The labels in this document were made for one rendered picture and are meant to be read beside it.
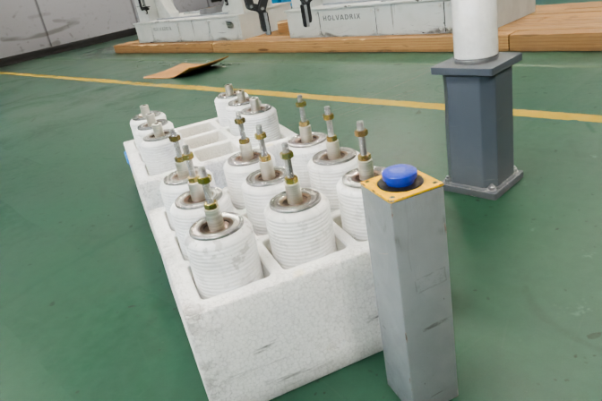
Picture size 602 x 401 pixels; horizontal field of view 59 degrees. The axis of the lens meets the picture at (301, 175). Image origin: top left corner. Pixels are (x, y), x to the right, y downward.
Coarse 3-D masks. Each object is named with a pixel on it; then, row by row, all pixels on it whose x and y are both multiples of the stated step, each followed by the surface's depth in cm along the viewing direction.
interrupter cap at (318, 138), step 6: (312, 132) 104; (318, 132) 103; (294, 138) 103; (300, 138) 102; (318, 138) 101; (324, 138) 99; (288, 144) 100; (294, 144) 99; (300, 144) 99; (306, 144) 98; (312, 144) 98
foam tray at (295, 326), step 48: (336, 240) 80; (192, 288) 73; (240, 288) 71; (288, 288) 71; (336, 288) 74; (192, 336) 68; (240, 336) 71; (288, 336) 74; (336, 336) 77; (240, 384) 73; (288, 384) 76
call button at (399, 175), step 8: (392, 168) 61; (400, 168) 61; (408, 168) 61; (416, 168) 61; (384, 176) 60; (392, 176) 59; (400, 176) 59; (408, 176) 59; (416, 176) 60; (392, 184) 60; (400, 184) 60; (408, 184) 60
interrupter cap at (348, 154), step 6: (324, 150) 93; (342, 150) 92; (348, 150) 91; (354, 150) 91; (318, 156) 91; (324, 156) 91; (342, 156) 90; (348, 156) 89; (354, 156) 88; (318, 162) 88; (324, 162) 88; (330, 162) 88; (336, 162) 87; (342, 162) 87
